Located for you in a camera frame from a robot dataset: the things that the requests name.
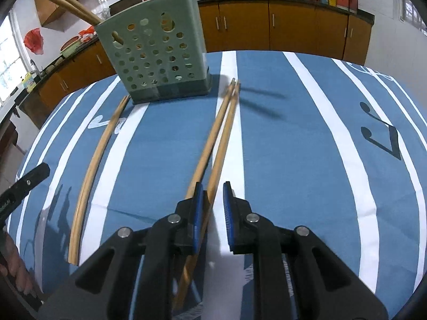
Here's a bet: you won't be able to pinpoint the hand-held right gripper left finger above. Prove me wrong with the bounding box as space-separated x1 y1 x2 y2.
38 182 204 320

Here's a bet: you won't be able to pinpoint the hanging red plastic bag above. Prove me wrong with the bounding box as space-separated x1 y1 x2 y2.
23 28 44 54

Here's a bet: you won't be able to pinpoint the barred window with sill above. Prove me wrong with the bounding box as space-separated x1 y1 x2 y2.
398 0 427 37

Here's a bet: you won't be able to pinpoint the dark cutting board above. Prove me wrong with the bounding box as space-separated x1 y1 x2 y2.
109 0 142 15

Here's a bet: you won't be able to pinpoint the barred sliding window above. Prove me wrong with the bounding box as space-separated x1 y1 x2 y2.
0 17 27 104

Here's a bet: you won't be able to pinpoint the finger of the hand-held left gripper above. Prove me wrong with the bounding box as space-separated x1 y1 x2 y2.
15 163 50 194

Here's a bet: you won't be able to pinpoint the green perforated utensil holder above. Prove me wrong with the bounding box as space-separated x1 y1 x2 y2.
94 0 212 105

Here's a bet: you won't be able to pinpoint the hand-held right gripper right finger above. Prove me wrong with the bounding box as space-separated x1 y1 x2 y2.
223 181 389 320

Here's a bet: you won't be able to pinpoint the red bag on counter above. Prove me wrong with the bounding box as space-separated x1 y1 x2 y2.
78 25 96 42

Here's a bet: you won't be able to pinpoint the wooden lower kitchen cabinets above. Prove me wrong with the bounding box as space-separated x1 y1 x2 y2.
18 0 372 127

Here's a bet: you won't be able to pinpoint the green basin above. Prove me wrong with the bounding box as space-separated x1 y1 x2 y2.
60 37 81 57

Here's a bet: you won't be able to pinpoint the person's left hand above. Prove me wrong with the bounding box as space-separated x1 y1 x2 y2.
0 233 38 302

